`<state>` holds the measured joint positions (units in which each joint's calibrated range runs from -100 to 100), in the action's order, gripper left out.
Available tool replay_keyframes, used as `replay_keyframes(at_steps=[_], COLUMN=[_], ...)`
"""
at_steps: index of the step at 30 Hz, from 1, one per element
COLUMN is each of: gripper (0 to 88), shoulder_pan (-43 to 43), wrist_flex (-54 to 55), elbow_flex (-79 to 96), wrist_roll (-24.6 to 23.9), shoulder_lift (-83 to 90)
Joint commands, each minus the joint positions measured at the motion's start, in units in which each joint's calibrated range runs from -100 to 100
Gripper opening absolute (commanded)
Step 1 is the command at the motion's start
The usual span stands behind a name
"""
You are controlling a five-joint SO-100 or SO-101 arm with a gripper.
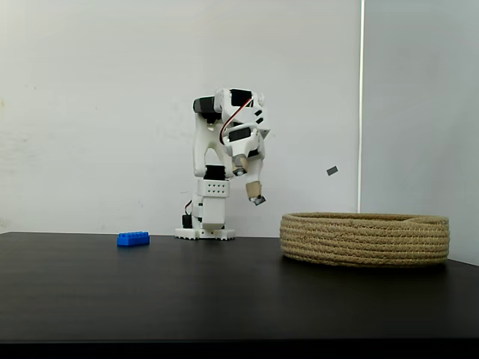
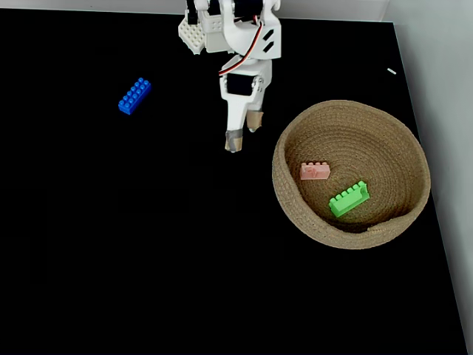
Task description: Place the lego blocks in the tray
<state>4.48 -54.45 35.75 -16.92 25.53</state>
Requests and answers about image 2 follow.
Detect red white black wrist cable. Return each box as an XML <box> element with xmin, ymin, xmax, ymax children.
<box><xmin>218</xmin><ymin>15</ymin><xmax>265</xmax><ymax>77</ymax></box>

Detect green lego block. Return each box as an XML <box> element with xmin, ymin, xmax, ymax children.
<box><xmin>328</xmin><ymin>180</ymin><xmax>371</xmax><ymax>218</ymax></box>

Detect pink lego block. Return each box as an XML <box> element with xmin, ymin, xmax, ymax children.
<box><xmin>299</xmin><ymin>161</ymin><xmax>332</xmax><ymax>181</ymax></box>

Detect woven rope basket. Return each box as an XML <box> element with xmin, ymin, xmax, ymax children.
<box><xmin>271</xmin><ymin>99</ymin><xmax>432</xmax><ymax>251</ymax></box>

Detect blue lego block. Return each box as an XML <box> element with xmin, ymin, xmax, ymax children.
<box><xmin>118</xmin><ymin>77</ymin><xmax>152</xmax><ymax>116</ymax></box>

